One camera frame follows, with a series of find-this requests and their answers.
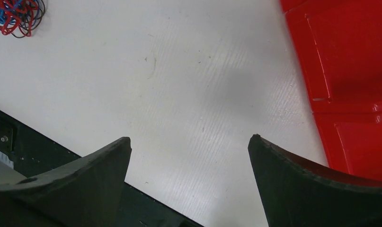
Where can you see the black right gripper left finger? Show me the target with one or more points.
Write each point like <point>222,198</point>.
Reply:
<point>82,193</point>

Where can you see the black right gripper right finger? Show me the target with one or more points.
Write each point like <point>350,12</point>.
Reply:
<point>297,192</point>

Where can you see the red plastic bin row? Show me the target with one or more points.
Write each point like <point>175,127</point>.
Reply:
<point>338,44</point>

